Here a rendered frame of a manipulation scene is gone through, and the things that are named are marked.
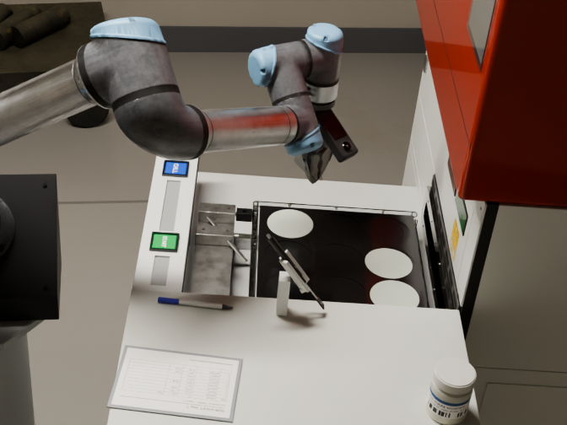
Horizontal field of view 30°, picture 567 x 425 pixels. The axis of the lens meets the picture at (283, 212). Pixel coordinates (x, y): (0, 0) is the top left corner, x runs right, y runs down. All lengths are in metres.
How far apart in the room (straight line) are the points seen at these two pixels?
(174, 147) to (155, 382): 0.40
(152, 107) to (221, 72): 2.96
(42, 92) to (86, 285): 1.72
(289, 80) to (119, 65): 0.43
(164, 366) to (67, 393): 1.32
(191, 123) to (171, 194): 0.53
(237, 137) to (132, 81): 0.24
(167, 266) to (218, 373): 0.31
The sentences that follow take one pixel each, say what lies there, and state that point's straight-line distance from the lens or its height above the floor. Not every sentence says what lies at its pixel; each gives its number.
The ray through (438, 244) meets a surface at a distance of 2.25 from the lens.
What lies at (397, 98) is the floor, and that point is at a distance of 4.63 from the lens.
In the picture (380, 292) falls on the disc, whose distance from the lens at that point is 2.16.
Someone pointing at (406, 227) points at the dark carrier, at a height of 0.90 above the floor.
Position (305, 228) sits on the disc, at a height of 0.90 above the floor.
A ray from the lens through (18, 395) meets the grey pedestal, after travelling 2.40.
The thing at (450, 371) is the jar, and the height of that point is 1.06.
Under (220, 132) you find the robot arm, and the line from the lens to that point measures 1.84.
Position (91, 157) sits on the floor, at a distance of 4.10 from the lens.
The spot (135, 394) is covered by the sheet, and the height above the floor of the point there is 0.97.
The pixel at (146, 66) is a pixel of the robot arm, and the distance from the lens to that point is 1.75.
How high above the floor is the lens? 2.30
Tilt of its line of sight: 37 degrees down
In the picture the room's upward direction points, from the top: 6 degrees clockwise
